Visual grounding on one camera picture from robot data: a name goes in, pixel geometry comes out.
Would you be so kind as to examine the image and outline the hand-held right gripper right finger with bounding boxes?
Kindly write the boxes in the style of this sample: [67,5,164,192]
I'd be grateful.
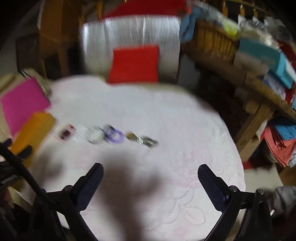
[197,164,272,241]

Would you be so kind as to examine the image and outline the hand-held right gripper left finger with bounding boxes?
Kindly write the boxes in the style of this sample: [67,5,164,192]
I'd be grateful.
[30,163,104,241]

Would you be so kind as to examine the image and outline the red bead bracelet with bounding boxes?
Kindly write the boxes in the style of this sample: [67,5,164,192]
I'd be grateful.
[58,125,75,141]

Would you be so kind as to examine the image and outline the white bead bracelet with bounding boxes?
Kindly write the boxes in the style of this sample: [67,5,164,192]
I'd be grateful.
[87,127,104,144]

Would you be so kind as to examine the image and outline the purple bracelet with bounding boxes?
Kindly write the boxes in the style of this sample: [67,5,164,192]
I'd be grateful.
[104,125,126,144]

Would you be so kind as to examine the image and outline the silver metal jewelry piece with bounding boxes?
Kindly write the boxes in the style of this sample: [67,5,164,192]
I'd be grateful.
[136,135,159,148]

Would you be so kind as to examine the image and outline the orange box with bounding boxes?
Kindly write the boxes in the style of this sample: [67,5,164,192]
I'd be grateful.
[10,112,56,167]

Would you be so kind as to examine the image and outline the pink cushion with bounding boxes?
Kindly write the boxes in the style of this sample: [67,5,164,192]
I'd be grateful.
[1,77,51,136]

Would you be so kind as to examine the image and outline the beige sofa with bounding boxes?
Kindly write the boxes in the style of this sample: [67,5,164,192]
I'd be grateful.
[0,73,23,139]

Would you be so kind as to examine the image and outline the grey garment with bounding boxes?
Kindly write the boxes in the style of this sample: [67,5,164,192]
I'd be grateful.
[275,186,296,218]

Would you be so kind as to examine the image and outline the stack of red and blue cloths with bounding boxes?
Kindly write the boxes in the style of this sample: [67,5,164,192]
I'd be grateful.
[261,118,296,167]

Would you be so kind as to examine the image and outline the dark woven panel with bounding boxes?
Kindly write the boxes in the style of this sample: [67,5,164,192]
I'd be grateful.
[16,37,40,70]

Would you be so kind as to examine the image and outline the pale pink blanket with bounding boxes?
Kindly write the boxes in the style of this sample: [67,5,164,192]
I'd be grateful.
[30,75,247,241]

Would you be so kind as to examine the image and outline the wooden cabinet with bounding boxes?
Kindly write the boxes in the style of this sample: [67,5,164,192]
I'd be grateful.
[38,0,86,77]

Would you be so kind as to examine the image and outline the red cushion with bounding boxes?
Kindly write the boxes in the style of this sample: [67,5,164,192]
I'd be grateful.
[107,45,160,84]

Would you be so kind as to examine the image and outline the teal box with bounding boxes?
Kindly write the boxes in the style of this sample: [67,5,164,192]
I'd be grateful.
[238,38,296,88]

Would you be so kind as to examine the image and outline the wicker basket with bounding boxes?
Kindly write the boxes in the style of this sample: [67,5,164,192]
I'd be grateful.
[193,20,240,63]

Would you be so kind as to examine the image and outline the silver foil sheet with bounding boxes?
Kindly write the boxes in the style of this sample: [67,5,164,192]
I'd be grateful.
[80,15,182,84]

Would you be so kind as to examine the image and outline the yellow-green item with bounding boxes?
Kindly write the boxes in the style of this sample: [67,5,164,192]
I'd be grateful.
[223,20,240,35]

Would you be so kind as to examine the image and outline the blue cloth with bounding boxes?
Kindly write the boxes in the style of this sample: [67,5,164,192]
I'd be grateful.
[180,7,201,42]

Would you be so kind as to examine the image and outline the red cloth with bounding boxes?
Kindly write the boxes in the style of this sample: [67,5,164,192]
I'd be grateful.
[111,0,188,16]

